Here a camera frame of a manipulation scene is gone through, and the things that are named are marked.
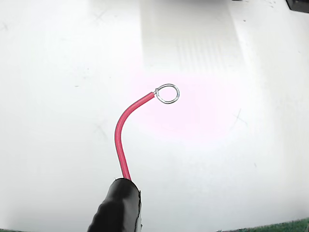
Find black plastic fixture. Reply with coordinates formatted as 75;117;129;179
286;0;309;13

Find red wire with bare loop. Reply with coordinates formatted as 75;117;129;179
114;83;181;181

